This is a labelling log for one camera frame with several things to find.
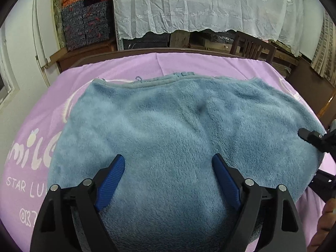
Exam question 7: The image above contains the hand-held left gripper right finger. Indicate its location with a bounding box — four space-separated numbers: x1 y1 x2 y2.
212 154 307 252

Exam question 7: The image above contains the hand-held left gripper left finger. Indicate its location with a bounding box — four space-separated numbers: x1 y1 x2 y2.
29 154 126 252

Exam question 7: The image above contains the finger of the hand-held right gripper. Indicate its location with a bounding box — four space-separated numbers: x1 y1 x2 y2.
298 127 336 153
308 168 336 203

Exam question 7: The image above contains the blue fleece garment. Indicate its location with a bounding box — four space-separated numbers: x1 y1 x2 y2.
47 71 327 252

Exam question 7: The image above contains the person's right hand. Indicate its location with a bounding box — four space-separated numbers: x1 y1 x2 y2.
314 197 336 245

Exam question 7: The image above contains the striped curtain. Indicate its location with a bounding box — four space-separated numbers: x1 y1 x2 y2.
310 12 336 82

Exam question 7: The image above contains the purple printed blanket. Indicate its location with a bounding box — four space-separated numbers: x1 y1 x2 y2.
0 52 336 252

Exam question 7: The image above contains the dark wooden chair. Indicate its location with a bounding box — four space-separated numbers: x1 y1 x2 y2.
230 30 277 63

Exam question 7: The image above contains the stack of dark patterned boxes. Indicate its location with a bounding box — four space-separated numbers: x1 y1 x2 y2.
61 0 114 52

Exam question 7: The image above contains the white board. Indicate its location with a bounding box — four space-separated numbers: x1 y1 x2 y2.
32 0 58 69

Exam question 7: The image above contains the green patterned panel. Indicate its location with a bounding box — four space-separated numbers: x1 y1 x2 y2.
52 0 67 50

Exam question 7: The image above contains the white lace cloth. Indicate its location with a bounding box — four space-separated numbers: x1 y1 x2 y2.
111 0 306 57

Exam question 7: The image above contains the wooden shelf post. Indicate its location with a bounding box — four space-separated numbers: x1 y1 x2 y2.
170 30 190 48

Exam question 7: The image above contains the slotted metal shelf post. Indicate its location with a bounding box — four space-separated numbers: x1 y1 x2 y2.
113 12 124 51

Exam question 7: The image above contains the white window frame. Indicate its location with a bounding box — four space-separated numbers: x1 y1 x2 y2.
0 26 21 107

